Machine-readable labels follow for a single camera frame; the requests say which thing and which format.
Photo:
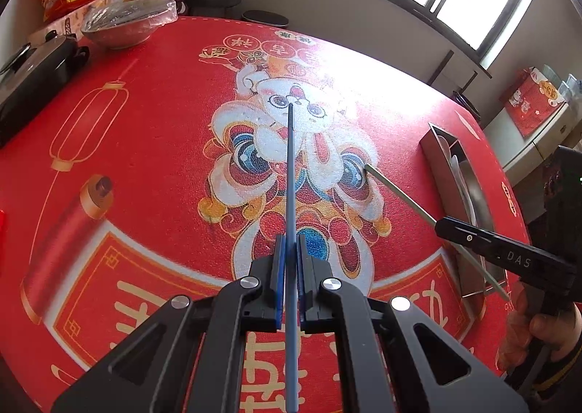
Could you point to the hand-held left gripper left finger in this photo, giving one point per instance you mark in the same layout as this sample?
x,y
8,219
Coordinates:
x,y
280,285

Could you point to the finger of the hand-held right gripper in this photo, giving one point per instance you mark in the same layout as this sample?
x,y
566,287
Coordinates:
x,y
463,235

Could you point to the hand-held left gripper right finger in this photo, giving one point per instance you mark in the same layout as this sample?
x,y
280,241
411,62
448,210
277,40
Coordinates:
x,y
303,285

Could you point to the green chopstick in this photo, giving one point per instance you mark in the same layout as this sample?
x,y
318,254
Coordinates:
x,y
400,192

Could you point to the metal utensil box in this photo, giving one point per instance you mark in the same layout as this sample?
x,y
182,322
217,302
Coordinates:
x,y
436,154

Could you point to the blue chopstick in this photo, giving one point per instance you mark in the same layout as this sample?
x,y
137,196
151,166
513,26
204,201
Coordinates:
x,y
291,167

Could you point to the person's right hand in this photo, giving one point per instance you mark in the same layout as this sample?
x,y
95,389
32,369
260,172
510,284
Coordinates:
x,y
550,333

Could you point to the white fridge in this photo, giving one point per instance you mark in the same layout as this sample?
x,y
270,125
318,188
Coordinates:
x,y
532,145

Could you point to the red printed cloth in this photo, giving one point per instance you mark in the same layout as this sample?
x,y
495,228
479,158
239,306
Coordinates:
x,y
532,104

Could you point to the clear plastic container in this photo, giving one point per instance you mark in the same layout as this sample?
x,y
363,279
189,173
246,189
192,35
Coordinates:
x,y
568,83

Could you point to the red printed table mat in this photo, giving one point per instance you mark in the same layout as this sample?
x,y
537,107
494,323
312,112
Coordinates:
x,y
136,145

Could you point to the black air fryer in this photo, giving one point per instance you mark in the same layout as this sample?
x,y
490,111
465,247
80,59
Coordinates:
x,y
266,18

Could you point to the bowl covered with plastic wrap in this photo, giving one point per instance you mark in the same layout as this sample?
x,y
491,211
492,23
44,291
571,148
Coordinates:
x,y
122,24

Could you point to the black electric pot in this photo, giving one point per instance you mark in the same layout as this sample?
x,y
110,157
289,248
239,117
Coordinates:
x,y
36,81

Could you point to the yellow snack box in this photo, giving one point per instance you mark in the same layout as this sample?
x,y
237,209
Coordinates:
x,y
68,22

